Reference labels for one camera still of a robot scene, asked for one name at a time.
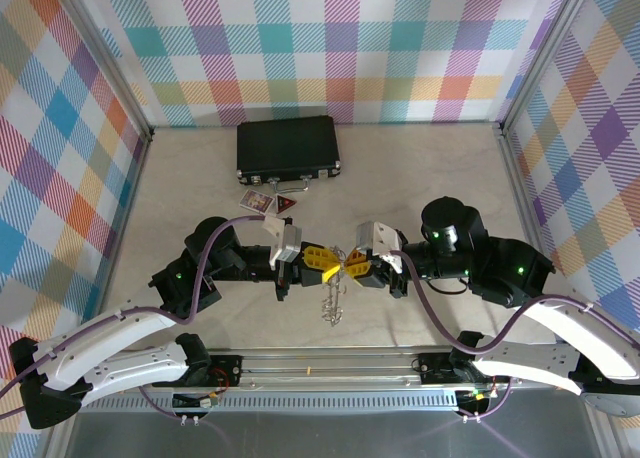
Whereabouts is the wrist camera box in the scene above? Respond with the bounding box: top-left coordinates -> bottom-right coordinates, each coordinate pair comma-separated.
262,215 -> 305,275
353,220 -> 405,273

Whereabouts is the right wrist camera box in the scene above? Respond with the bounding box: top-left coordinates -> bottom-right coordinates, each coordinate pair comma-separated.
353,220 -> 405,273

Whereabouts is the grey metal base plate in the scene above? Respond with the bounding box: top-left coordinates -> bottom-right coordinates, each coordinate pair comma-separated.
49,405 -> 616,458

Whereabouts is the wire connector plug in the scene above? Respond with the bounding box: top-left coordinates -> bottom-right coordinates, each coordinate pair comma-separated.
172,390 -> 222,412
457,387 -> 495,413

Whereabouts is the aluminium mounting rail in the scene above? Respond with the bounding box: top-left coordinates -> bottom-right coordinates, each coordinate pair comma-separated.
74,346 -> 610,404

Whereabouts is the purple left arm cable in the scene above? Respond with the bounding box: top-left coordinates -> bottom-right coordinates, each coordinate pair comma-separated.
0,214 -> 275,420

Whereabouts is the aluminium corner post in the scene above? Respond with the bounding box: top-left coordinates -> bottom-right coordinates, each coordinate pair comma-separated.
59,0 -> 157,142
498,0 -> 599,135

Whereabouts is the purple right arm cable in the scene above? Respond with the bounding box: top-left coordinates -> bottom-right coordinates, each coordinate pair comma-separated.
391,249 -> 640,423

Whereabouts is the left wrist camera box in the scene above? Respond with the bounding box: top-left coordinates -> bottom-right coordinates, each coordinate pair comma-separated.
262,215 -> 305,275

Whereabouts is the thin black cable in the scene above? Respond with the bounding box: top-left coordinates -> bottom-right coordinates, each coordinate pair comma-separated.
428,276 -> 472,295

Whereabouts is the aluminium side rail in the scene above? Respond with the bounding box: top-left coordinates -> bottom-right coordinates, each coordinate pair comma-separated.
492,121 -> 574,348
88,127 -> 157,354

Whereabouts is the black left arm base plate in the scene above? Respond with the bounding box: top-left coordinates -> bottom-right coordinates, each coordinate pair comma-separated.
207,353 -> 245,390

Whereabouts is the perforated metal strip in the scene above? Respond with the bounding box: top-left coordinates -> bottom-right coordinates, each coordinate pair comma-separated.
84,396 -> 461,412

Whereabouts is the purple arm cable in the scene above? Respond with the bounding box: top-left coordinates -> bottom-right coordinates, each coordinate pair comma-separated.
391,249 -> 640,423
0,214 -> 275,420

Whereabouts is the black ribbed carry case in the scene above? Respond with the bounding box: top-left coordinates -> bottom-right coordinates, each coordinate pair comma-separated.
235,114 -> 344,193

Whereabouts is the perforated metal keyring disc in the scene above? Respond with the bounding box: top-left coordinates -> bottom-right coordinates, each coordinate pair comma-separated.
316,241 -> 352,328

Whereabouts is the blue playing card box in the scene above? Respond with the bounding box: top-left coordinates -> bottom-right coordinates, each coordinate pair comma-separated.
238,188 -> 276,216

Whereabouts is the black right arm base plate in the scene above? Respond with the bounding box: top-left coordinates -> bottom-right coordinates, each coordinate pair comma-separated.
416,351 -> 515,387

